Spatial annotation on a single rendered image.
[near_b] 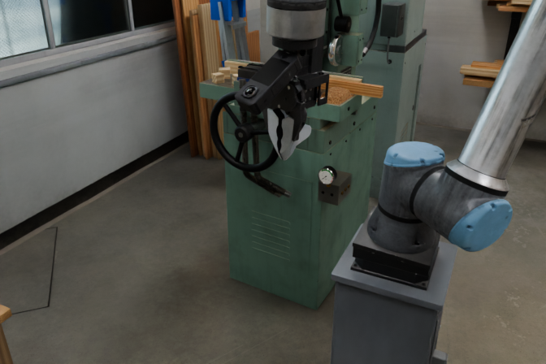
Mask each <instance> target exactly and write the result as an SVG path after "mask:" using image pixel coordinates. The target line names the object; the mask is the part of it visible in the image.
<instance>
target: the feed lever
mask: <svg viewBox="0 0 546 364"><path fill-rule="evenodd" d="M336 5H337V8H338V12H339V15H338V16H337V17H336V18H335V21H334V29H335V31H336V32H342V33H349V31H350V29H351V25H352V20H351V18H350V16H343V13H342V9H341V4H340V0H336Z"/></svg>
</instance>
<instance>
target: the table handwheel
mask: <svg viewBox="0 0 546 364"><path fill-rule="evenodd" d="M238 92H239V91H235V92H230V93H227V94H225V95H223V96H222V97H221V98H220V99H219V100H218V101H217V102H216V103H215V105H214V107H213V109H212V111H211V114H210V134H211V137H212V140H213V142H214V145H215V147H216V149H217V150H218V152H219V153H220V154H221V156H222V157H223V158H224V159H225V160H226V161H227V162H228V163H230V164H231V165H232V166H234V167H235V168H237V169H239V170H242V171H247V172H259V171H264V170H266V169H267V168H269V167H270V166H271V165H273V164H274V162H275V161H276V159H277V158H278V157H279V155H278V154H277V152H276V150H275V147H274V146H273V149H272V151H271V154H270V156H269V157H268V158H267V159H266V160H265V161H263V162H261V163H259V164H247V163H243V162H241V161H240V158H241V152H242V150H243V147H244V143H245V142H247V141H249V140H251V139H252V138H254V136H255V135H269V132H268V130H261V129H262V128H264V127H266V125H265V121H264V119H261V118H260V119H258V120H257V121H258V122H257V123H243V124H241V122H240V121H239V119H238V118H237V117H236V116H235V115H234V113H233V112H232V110H231V109H230V107H229V106H228V104H227V103H228V102H230V101H233V100H236V99H235V95H236V94H237V93H238ZM222 108H224V109H225V110H226V112H227V113H228V114H229V115H230V116H231V118H232V120H233V121H234V123H235V124H236V126H237V127H236V129H235V132H234V134H235V137H236V139H237V140H238V141H239V142H240V143H239V146H238V150H237V153H236V158H234V157H233V156H232V155H230V154H229V152H228V151H227V150H226V148H225V147H224V145H223V143H222V141H221V139H220V136H219V131H218V118H219V113H220V111H221V110H222Z"/></svg>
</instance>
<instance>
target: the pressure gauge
mask: <svg viewBox="0 0 546 364"><path fill-rule="evenodd" d="M325 176H327V177H325ZM324 177H325V178H324ZM336 177H337V173H336V170H335V169H334V168H333V167H331V166H325V167H323V168H322V169H320V170H319V171H318V179H319V180H320V182H322V183H323V184H326V185H327V187H331V184H332V183H333V181H334V180H336Z"/></svg>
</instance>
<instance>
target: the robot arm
mask: <svg viewBox="0 0 546 364"><path fill-rule="evenodd" d="M326 5H327V0H267V5H266V32H267V33H268V34H269V35H270V36H272V45H273V46H275V47H278V48H281V49H282V50H277V51H276V52H275V53H274V54H273V55H272V57H271V58H270V59H269V60H268V61H267V62H266V63H265V64H264V65H263V66H262V67H261V68H260V69H259V70H258V71H257V72H256V73H255V75H254V76H253V77H252V78H251V79H250V80H249V81H248V82H247V83H246V84H245V85H244V86H243V87H242V88H241V89H240V90H239V92H238V93H237V94H236V95H235V99H236V101H237V102H238V104H239V106H240V108H242V109H244V110H246V111H248V112H250V113H252V114H255V115H260V114H261V113H262V114H263V118H264V121H265V125H266V129H267V130H268V132H269V135H270V138H271V141H272V143H273V145H274V147H275V150H276V152H277V154H278V155H279V157H280V159H283V160H284V161H285V160H287V159H288V158H289V157H290V156H291V155H292V153H293V151H294V150H295V149H296V146H297V145H298V144H300V143H301V142H302V141H304V140H305V139H306V138H307V137H308V136H309V135H310V134H311V126H310V125H307V124H305V123H306V118H307V112H306V109H308V108H311V107H313V106H315V105H316V101H317V99H318V101H317V106H321V105H323V104H326V103H327V95H328V85H329V75H330V74H329V73H326V72H324V71H322V65H323V43H324V35H323V34H324V29H325V18H326ZM324 83H326V91H325V97H322V98H321V84H324ZM317 89H318V91H317ZM545 98H546V0H532V3H531V5H530V7H529V9H528V11H527V13H526V16H525V18H524V20H523V22H522V24H521V26H520V29H519V30H518V33H517V35H516V37H515V38H514V41H513V44H512V45H511V47H510V49H509V52H508V54H507V56H506V58H505V61H504V62H503V64H502V67H501V69H500V71H499V73H498V75H497V77H496V80H495V82H494V84H493V86H492V88H491V90H490V93H489V94H488V96H487V99H486V101H485V103H484V104H483V108H482V110H481V111H480V113H479V116H478V118H477V120H476V122H475V124H474V127H473V128H472V130H471V133H470V135H469V137H468V139H467V141H466V144H465V146H464V148H463V150H462V152H461V154H460V156H459V158H457V159H455V160H453V161H450V162H447V164H446V166H444V160H445V154H444V151H443V150H442V149H441V148H440V147H438V146H435V145H432V144H428V143H425V142H418V141H406V142H400V143H397V144H395V145H392V146H391V147H389V148H388V151H387V153H386V158H385V160H384V162H383V163H384V165H383V175H382V180H381V186H380V192H379V202H378V205H377V207H376V208H375V210H374V212H373V214H372V215H371V217H370V218H369V221H368V225H367V232H368V234H369V236H370V238H371V239H372V240H373V241H374V242H375V243H376V244H378V245H380V246H381V247H383V248H385V249H388V250H391V251H393V252H397V253H401V254H418V253H421V252H424V251H427V250H429V249H430V248H431V247H432V246H433V245H434V242H435V238H436V232H438V233H439V234H440V235H441V236H443V237H444V238H446V239H447V240H448V241H449V242H450V243H452V244H454V245H456V246H458V247H460V248H461V249H464V250H465V251H469V252H475V251H480V250H482V249H484V248H487V247H488V246H489V245H491V244H493V243H494V242H495V241H496V240H498V239H499V238H500V237H501V235H502V234H503V233H504V230H505V229H506V228H507V227H508V226H509V223H510V221H511V219H512V215H513V209H512V207H511V205H510V204H509V202H508V201H506V200H505V197H506V195H507V193H508V191H509V186H508V184H507V181H506V178H505V177H506V175H507V173H508V171H509V169H510V167H511V165H512V163H513V161H514V159H515V157H516V155H517V153H518V151H519V149H520V147H521V145H522V143H523V141H524V139H525V137H526V135H527V133H528V131H529V130H530V128H531V125H532V124H533V122H534V120H535V117H536V116H537V114H538V112H539V110H540V107H541V106H542V104H543V102H544V99H545ZM288 115H289V116H288Z"/></svg>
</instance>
